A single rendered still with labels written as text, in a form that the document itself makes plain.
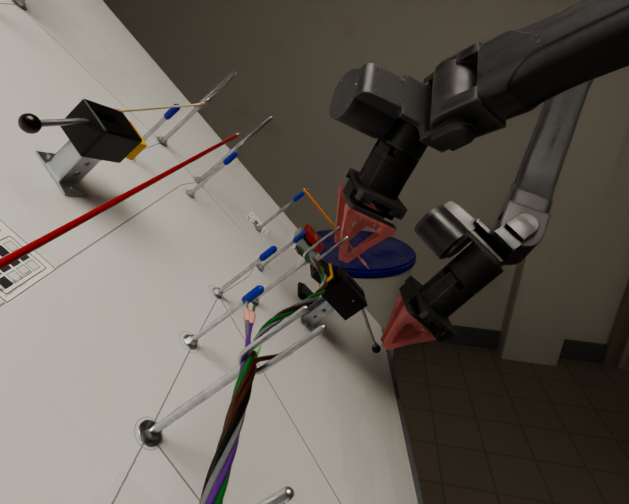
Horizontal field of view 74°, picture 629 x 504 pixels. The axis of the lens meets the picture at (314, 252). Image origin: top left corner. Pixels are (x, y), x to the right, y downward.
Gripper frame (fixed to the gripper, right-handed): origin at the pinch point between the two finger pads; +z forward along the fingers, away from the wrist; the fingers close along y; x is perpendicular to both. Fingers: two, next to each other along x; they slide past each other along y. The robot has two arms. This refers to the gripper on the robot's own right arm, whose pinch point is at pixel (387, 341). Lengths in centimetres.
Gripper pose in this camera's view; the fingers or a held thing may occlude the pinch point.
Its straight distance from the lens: 66.2
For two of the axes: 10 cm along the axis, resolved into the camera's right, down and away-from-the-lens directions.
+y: 0.1, 4.3, -9.0
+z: -6.6, 6.8, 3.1
